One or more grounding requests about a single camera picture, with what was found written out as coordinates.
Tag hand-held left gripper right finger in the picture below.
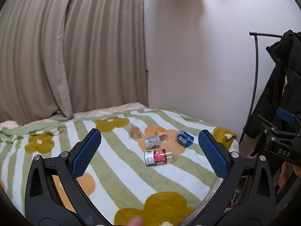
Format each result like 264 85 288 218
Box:
188 130 276 226

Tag striped floral blanket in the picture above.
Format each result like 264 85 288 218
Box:
0 108 239 226

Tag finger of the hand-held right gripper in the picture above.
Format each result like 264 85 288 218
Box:
257 108 296 136

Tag person's right hand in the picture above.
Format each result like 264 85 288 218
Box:
277 163 289 187

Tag grey label clear cup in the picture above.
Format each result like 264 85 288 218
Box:
144 135 162 151

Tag black coat rack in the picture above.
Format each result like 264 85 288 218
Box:
239 31 286 146

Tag red white can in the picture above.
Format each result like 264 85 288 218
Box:
144 148 175 167

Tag beige curtain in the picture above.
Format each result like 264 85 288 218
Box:
0 0 149 126

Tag black jacket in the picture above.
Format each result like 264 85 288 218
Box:
245 30 301 158

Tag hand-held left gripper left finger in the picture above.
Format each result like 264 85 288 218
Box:
24 128 107 226

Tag pink label clear cup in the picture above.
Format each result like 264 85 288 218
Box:
128 126 142 139

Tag blue label clear cup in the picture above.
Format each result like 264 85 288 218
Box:
175 130 195 148

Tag person's left hand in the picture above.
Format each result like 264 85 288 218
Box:
126 217 143 226

